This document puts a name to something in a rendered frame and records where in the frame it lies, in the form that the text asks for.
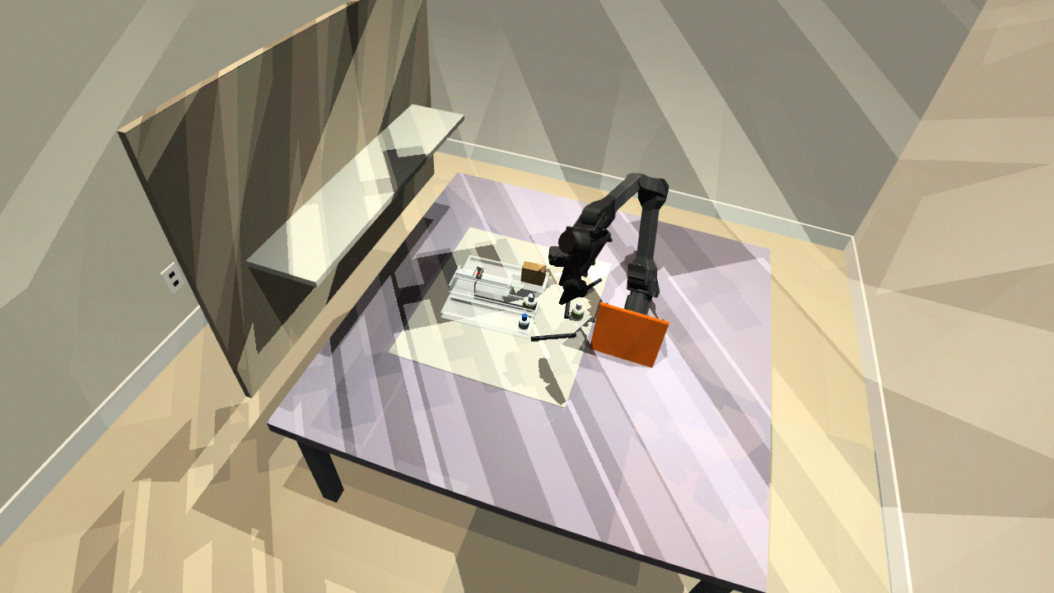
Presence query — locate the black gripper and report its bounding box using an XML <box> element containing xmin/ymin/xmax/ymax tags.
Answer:
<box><xmin>558</xmin><ymin>254</ymin><xmax>596</xmax><ymax>305</ymax></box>

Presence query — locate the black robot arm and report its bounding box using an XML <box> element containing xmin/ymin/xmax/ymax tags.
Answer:
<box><xmin>548</xmin><ymin>173</ymin><xmax>669</xmax><ymax>316</ymax></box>

